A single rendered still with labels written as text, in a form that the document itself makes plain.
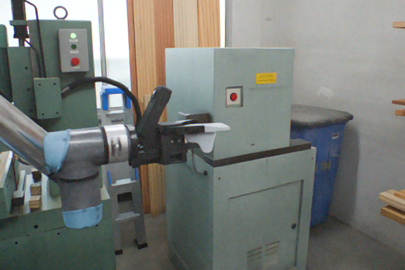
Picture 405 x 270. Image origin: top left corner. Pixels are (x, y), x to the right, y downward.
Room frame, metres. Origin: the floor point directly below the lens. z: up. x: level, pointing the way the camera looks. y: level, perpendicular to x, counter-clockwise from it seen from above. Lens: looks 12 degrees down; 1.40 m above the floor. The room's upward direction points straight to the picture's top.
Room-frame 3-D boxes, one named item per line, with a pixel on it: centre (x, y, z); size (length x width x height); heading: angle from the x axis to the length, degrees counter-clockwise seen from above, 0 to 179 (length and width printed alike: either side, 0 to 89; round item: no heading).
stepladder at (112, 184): (2.12, 0.60, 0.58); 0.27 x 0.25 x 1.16; 27
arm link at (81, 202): (0.59, 0.25, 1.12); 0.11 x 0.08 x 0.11; 27
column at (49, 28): (1.37, 0.60, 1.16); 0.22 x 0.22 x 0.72; 27
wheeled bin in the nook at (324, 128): (2.42, -0.72, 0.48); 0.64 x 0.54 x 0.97; 30
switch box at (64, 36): (1.25, 0.51, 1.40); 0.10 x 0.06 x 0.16; 117
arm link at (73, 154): (0.58, 0.25, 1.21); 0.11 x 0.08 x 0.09; 117
